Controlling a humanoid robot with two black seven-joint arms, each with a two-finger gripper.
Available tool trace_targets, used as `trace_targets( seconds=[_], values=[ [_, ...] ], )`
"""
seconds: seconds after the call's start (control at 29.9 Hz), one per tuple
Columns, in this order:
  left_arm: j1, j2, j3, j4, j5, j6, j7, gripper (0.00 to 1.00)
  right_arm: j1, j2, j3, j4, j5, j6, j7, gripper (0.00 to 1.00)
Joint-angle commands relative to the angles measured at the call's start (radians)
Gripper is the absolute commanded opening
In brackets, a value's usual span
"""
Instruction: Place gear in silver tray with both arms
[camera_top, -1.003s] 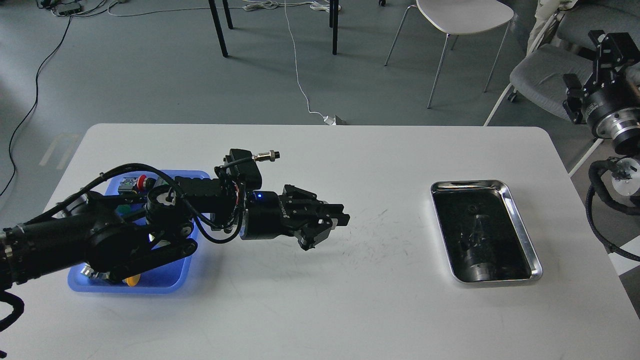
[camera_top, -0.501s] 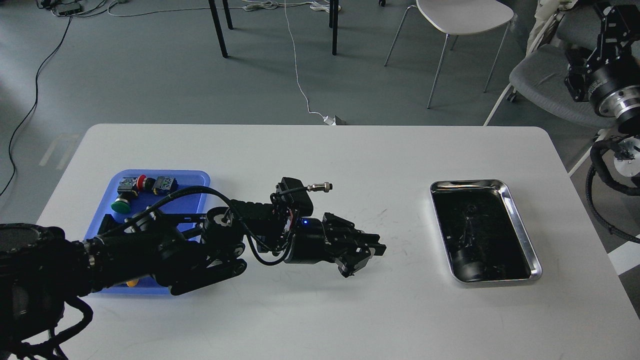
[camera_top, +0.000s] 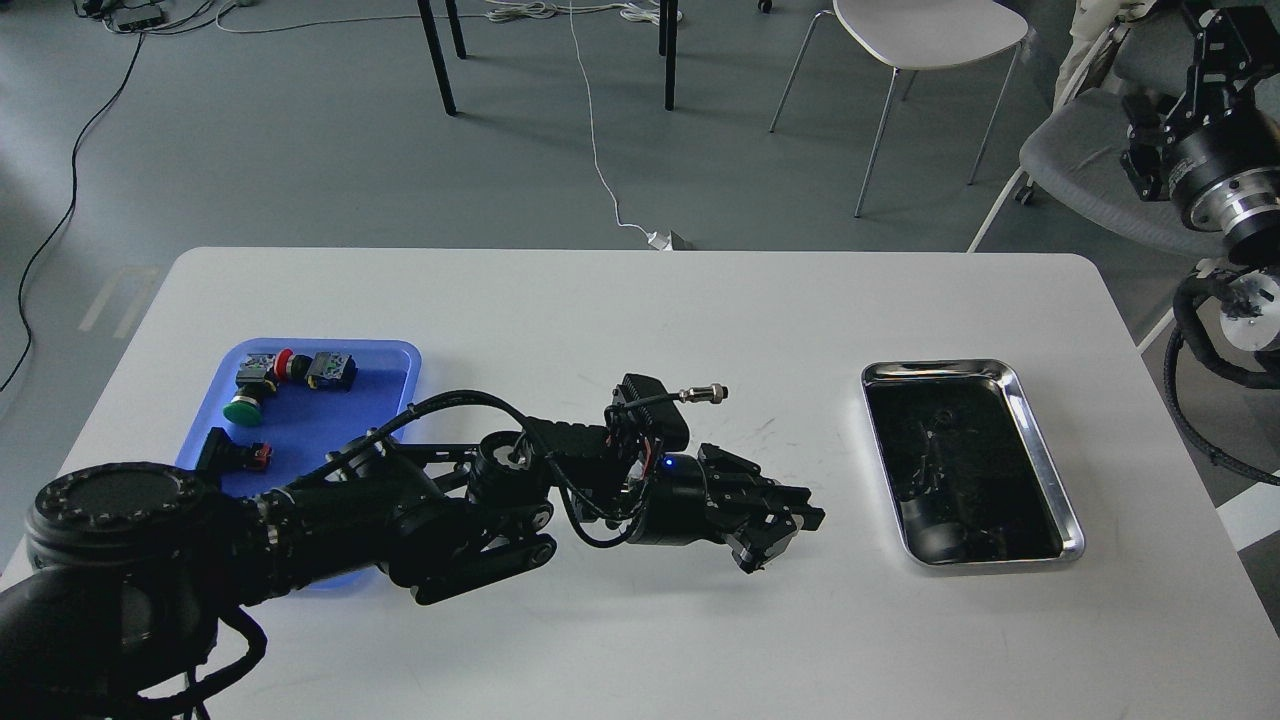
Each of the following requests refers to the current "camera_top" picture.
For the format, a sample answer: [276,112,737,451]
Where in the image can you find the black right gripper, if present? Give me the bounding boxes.
[1120,5,1279,236]

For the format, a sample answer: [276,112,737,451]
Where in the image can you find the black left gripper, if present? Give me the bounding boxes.
[628,443,826,574]

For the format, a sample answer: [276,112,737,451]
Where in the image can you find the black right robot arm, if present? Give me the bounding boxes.
[1121,1,1279,486]

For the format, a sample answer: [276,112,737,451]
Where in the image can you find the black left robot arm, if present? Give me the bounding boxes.
[3,374,826,719]

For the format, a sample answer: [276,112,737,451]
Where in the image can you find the silver metal tray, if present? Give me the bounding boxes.
[860,357,1087,573]

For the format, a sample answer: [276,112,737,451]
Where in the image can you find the blue plastic tray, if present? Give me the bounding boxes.
[175,338,422,596]

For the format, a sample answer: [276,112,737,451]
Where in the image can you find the grey padded chair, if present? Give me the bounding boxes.
[965,88,1231,351]

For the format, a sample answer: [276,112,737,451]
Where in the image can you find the white chair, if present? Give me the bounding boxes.
[768,1,1030,218]

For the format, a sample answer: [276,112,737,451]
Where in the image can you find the black table leg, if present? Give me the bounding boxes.
[444,0,468,60]
[659,0,678,111]
[416,0,457,117]

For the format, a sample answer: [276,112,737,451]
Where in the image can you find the white floor cable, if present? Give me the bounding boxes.
[214,0,692,251]

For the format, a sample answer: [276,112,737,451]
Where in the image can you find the red push button switch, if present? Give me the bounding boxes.
[268,348,358,392]

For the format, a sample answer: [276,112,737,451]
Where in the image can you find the green push button switch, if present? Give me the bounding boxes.
[221,354,278,427]

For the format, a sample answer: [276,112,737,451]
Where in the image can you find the black selector switch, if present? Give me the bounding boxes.
[195,427,273,477]

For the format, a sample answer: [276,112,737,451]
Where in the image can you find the black floor cable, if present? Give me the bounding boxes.
[0,0,236,391]

